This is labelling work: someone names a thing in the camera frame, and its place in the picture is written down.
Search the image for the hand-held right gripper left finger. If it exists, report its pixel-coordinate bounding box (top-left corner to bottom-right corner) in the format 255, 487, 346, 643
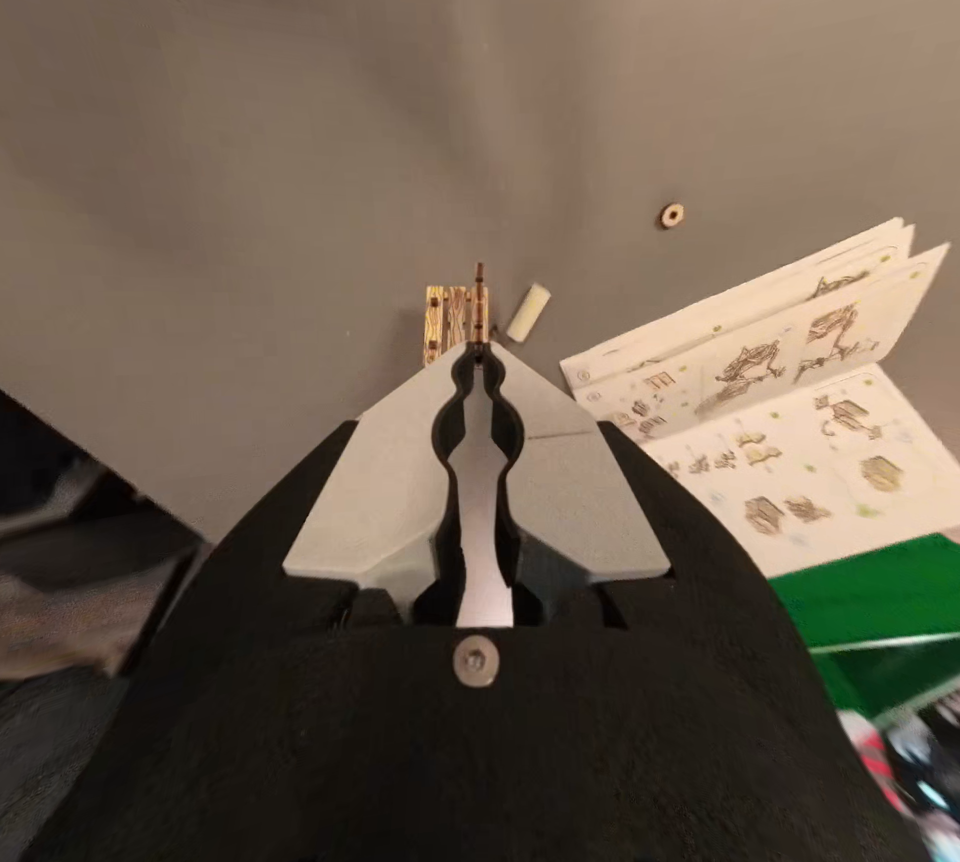
283, 343, 479, 624

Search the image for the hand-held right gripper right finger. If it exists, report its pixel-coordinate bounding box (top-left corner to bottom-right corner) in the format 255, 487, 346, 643
484, 341, 672, 627

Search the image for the small wooden model part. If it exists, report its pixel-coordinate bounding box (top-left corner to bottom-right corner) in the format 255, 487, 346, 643
423, 262, 493, 369

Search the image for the white cylindrical stick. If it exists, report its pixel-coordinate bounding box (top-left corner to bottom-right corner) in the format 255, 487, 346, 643
504, 282, 554, 344

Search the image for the white instruction booklet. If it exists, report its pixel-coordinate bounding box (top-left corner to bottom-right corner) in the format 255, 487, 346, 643
558, 217, 960, 572

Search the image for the dark furniture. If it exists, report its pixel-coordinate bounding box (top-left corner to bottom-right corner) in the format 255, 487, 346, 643
0, 389, 213, 683

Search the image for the green box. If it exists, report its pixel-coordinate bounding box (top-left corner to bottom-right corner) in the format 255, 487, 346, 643
768, 532, 960, 722

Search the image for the colourful packaging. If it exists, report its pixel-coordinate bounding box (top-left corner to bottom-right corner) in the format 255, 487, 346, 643
836, 682, 960, 862

